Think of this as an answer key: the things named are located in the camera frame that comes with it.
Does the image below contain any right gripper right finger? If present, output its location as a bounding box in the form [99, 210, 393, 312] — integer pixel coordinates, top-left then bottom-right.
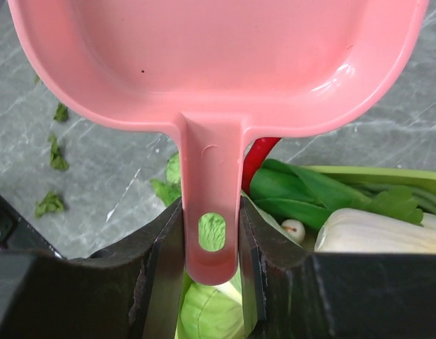
[239, 199, 436, 338]

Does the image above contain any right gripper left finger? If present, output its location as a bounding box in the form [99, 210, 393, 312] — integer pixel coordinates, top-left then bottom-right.
[0, 201, 184, 338]

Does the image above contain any pink dustpan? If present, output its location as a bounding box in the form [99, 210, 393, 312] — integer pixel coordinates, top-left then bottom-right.
[8, 0, 428, 285]

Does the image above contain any small white garlic bulb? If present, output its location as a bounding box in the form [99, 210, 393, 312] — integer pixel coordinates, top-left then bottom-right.
[281, 219, 306, 244]

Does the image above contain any white radish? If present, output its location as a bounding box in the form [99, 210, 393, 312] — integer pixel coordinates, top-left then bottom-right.
[314, 208, 436, 254]

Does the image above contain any dark green leafy vegetable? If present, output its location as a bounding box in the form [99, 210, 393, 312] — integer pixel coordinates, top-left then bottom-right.
[249, 159, 371, 231]

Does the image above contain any long napa cabbage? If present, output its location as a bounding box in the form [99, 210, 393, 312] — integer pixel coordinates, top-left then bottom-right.
[150, 152, 182, 207]

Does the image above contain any green paper scrap front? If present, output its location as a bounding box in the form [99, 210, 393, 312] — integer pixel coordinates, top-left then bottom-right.
[35, 191, 65, 218]

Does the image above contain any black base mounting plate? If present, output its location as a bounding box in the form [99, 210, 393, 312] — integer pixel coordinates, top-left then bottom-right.
[0, 195, 63, 258]

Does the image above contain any light green lettuce leaf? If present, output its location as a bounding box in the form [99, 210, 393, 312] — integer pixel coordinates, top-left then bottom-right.
[364, 186, 423, 225]

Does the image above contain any red chili pepper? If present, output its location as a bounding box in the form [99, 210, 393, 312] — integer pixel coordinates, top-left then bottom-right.
[242, 137, 281, 195]

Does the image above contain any green paper scrap by dustpan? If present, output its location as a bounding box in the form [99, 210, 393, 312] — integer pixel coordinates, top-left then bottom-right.
[48, 134, 69, 172]

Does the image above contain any green square tray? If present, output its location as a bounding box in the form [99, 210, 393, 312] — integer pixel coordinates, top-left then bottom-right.
[306, 166, 436, 215]

